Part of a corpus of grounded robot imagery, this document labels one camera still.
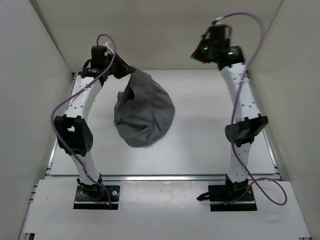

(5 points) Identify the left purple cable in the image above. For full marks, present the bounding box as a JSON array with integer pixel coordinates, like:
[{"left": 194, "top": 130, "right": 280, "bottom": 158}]
[{"left": 49, "top": 33, "right": 117, "bottom": 206}]

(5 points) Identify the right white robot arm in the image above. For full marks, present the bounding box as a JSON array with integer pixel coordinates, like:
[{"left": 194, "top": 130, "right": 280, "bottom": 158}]
[{"left": 191, "top": 38, "right": 268, "bottom": 200}]

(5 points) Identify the purple cable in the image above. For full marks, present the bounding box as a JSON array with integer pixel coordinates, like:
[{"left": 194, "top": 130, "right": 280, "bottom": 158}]
[
  {"left": 49, "top": 33, "right": 117, "bottom": 206},
  {"left": 212, "top": 12, "right": 288, "bottom": 206}
]

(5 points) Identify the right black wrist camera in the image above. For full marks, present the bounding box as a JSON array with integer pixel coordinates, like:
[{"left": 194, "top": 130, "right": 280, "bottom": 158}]
[{"left": 201, "top": 24, "right": 233, "bottom": 41}]

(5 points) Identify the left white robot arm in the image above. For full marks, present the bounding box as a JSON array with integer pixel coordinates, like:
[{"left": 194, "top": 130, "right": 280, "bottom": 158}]
[{"left": 51, "top": 52, "right": 135, "bottom": 203}]

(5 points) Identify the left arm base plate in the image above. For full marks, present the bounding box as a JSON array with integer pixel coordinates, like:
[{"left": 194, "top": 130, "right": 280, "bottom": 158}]
[{"left": 73, "top": 177, "right": 121, "bottom": 210}]

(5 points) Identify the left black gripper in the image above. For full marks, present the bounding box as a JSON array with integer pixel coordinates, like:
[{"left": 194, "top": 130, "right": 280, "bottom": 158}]
[{"left": 105, "top": 51, "right": 136, "bottom": 78}]

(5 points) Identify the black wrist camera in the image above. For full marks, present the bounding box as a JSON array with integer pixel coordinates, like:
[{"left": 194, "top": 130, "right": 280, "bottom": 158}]
[
  {"left": 201, "top": 24, "right": 233, "bottom": 41},
  {"left": 90, "top": 45, "right": 108, "bottom": 69}
]

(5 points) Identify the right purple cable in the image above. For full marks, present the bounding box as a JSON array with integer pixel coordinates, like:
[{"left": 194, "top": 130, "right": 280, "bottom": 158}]
[{"left": 212, "top": 12, "right": 288, "bottom": 206}]

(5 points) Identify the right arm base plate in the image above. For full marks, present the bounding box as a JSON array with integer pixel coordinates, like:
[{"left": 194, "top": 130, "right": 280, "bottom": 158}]
[{"left": 196, "top": 176, "right": 258, "bottom": 212}]

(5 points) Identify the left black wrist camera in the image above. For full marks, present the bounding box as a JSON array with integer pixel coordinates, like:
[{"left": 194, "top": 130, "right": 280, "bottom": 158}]
[{"left": 90, "top": 45, "right": 108, "bottom": 69}]

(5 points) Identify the grey pleated skirt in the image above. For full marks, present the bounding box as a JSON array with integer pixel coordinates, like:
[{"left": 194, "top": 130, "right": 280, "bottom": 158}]
[{"left": 113, "top": 68, "right": 176, "bottom": 148}]

